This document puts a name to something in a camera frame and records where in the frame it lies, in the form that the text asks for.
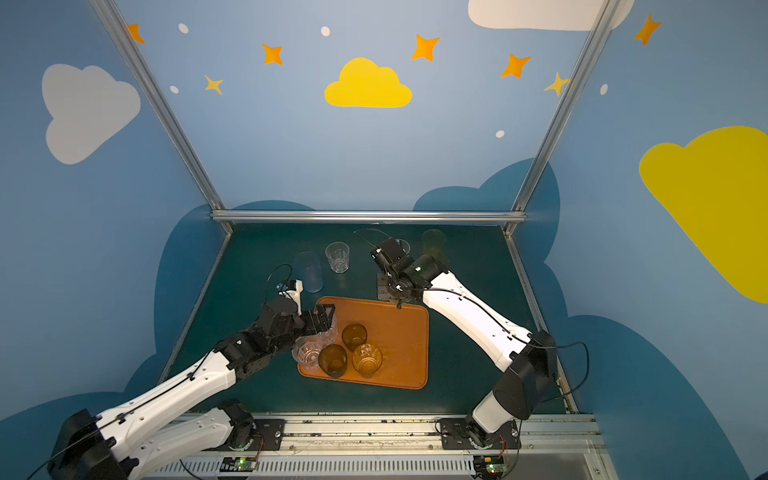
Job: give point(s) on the dark amber textured cup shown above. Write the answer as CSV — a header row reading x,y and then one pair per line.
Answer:
x,y
354,335
333,360

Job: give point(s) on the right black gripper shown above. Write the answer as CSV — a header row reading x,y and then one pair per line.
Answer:
x,y
387,261

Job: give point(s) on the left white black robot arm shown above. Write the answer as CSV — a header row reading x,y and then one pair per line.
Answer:
x,y
142,435

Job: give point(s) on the right controller board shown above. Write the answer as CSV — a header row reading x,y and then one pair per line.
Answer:
x,y
489,467

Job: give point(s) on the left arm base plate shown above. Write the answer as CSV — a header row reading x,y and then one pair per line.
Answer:
x,y
259,434

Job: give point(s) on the tall amber clear cup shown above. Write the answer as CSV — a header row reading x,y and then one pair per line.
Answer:
x,y
367,360

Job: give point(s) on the aluminium frame right post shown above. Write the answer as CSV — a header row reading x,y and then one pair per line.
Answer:
x,y
583,68

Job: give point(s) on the aluminium mounting rail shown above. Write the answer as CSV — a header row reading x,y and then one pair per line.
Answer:
x,y
401,446

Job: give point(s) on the left controller board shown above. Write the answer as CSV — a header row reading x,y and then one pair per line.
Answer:
x,y
231,465

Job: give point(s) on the aluminium frame back bar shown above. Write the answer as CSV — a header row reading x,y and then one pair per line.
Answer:
x,y
368,217

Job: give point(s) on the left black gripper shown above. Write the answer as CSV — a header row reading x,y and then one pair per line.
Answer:
x,y
309,320

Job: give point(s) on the aluminium frame left post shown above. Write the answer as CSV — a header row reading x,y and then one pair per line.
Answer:
x,y
114,23

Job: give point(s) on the clear faceted glass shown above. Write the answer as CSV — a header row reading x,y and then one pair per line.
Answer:
x,y
404,245
306,352
329,336
338,256

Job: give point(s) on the yellow-green glass back right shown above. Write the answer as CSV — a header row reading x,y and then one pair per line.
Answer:
x,y
433,244

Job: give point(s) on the frosted blue tall cup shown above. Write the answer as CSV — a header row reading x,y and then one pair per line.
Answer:
x,y
308,269

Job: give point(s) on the controller board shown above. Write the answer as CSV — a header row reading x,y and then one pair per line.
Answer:
x,y
489,467
231,465

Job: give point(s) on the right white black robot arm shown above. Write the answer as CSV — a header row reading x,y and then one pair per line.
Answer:
x,y
527,360

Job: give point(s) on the orange plastic tray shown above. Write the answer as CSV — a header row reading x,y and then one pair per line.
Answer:
x,y
402,335

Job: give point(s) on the aluminium frame post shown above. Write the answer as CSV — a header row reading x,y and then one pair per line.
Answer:
x,y
583,68
114,23

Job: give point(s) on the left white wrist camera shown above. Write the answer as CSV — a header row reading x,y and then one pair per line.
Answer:
x,y
292,289

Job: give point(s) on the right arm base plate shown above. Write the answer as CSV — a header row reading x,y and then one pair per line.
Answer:
x,y
466,434

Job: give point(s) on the green clear cup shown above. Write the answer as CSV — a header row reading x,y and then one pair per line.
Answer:
x,y
384,292

